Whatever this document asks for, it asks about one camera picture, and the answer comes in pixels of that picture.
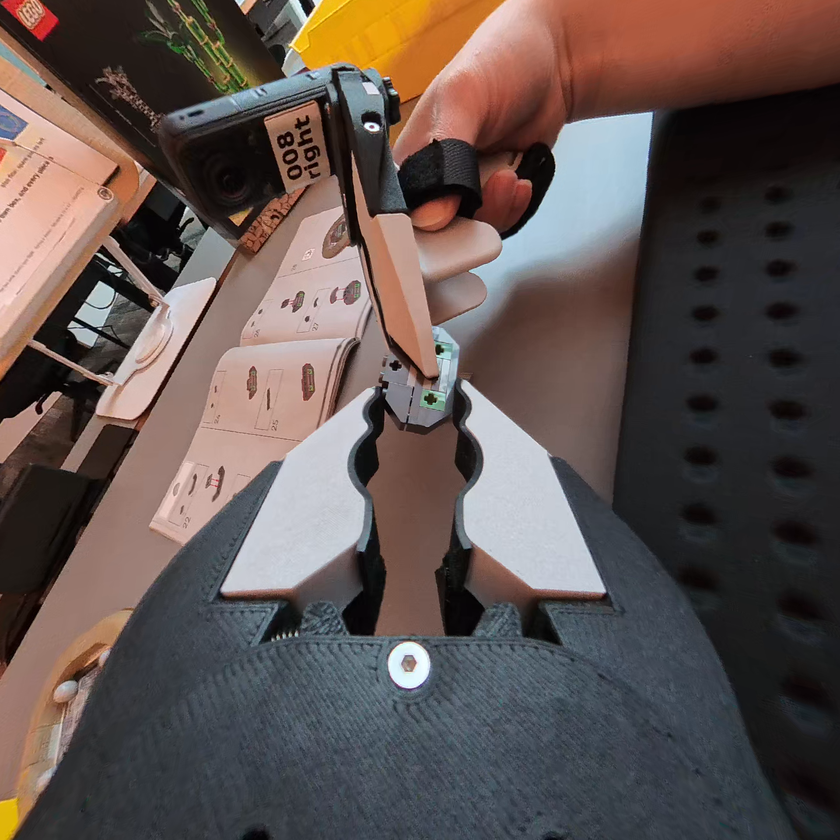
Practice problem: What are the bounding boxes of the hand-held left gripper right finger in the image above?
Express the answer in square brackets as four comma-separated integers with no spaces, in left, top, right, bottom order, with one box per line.
[434,379,609,636]

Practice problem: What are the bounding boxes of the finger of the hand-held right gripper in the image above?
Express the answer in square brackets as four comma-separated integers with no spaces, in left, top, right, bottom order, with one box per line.
[361,215,441,382]

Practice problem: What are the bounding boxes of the person's right forearm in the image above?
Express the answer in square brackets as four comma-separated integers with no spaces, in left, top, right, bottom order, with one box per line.
[564,0,840,122]

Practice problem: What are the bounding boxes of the black toy set box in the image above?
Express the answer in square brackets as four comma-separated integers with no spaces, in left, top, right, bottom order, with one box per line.
[0,0,309,256]

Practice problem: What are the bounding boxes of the person's right hand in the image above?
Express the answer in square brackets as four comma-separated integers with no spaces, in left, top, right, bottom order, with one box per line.
[392,0,578,231]

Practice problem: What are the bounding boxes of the white document stand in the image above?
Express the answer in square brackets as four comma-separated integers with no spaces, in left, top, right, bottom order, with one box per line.
[0,157,217,421]

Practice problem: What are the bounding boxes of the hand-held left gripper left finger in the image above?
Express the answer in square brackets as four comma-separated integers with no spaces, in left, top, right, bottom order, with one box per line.
[220,387,388,636]

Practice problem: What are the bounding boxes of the printed paper sheet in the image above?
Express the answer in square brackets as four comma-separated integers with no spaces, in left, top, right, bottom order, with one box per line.
[0,88,120,316]

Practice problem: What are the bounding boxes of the yellow plastic bin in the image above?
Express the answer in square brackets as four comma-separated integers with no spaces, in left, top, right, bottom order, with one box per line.
[289,0,508,105]

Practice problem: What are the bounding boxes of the black perforated armrest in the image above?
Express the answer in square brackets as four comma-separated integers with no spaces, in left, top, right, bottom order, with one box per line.
[613,92,840,840]

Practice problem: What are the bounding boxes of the open building instruction booklet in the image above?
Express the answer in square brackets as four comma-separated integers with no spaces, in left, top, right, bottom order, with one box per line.
[150,209,375,546]

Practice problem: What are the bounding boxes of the grey desk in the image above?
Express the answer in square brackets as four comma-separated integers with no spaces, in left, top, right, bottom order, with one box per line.
[0,112,657,808]

